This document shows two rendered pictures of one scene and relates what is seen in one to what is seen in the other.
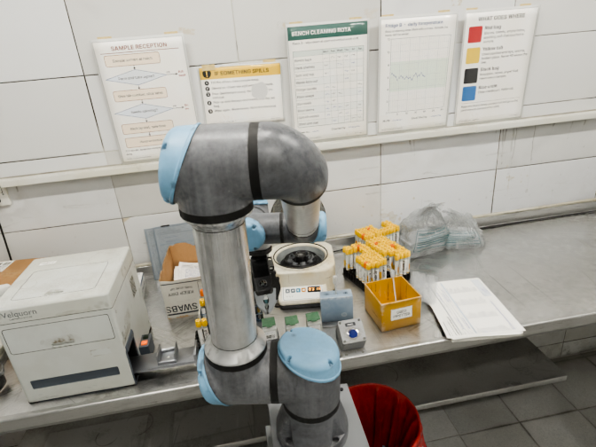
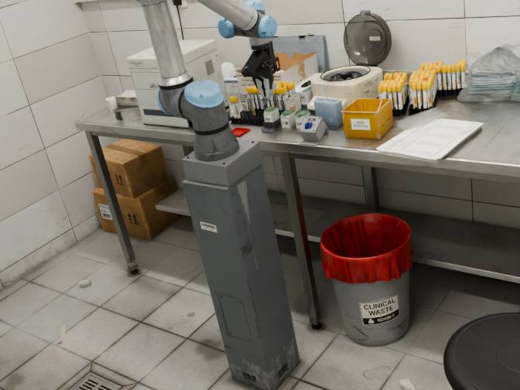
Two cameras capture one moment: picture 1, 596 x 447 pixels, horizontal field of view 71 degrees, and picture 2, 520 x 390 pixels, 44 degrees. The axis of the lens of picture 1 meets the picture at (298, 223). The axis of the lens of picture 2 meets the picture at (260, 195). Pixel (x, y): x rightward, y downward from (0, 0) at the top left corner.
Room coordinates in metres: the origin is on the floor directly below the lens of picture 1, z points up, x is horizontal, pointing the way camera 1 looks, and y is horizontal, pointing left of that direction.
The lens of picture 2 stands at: (-0.59, -1.57, 1.70)
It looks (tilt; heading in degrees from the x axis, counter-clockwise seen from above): 25 degrees down; 49
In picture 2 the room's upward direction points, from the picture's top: 11 degrees counter-clockwise
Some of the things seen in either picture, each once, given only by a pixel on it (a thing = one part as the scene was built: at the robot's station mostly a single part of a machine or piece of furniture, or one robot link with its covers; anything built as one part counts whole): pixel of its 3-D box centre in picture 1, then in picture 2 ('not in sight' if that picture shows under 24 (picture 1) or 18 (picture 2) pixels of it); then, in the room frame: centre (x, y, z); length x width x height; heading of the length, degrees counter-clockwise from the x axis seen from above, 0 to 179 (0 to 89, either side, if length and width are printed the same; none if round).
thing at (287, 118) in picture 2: (292, 329); (289, 120); (1.03, 0.04, 0.91); 0.05 x 0.04 x 0.07; 8
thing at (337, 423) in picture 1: (311, 411); (213, 137); (0.64, 0.00, 1.00); 0.15 x 0.15 x 0.10
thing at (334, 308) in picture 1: (336, 307); (329, 113); (1.10, -0.10, 0.92); 0.10 x 0.07 x 0.10; 90
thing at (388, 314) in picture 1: (391, 302); (367, 118); (1.10, -0.27, 0.93); 0.13 x 0.13 x 0.10; 12
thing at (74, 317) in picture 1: (87, 318); (180, 82); (1.01, 0.62, 1.03); 0.31 x 0.27 x 0.30; 98
